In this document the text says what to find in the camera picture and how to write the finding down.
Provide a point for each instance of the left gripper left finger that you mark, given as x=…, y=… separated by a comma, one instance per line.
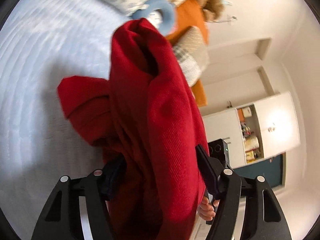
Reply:
x=60, y=217

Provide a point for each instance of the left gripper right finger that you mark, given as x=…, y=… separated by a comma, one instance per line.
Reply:
x=263, y=217

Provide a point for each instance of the red pants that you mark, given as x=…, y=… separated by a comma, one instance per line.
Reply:
x=145, y=111

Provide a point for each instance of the person's right hand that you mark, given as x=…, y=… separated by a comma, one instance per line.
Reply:
x=206, y=210

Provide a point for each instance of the dark teal door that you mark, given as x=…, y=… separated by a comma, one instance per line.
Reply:
x=271, y=169

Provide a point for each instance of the white storage cabinet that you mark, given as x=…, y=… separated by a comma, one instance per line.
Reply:
x=256, y=131

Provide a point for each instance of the beige plaid patchwork pillow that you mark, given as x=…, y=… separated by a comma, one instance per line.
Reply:
x=192, y=55

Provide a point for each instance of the brown teddy bear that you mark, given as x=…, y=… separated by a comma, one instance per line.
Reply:
x=212, y=9

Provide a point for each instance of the light blue bed cover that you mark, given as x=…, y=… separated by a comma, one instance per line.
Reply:
x=43, y=41

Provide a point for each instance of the blue ring plush toy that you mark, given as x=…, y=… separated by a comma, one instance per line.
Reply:
x=160, y=13

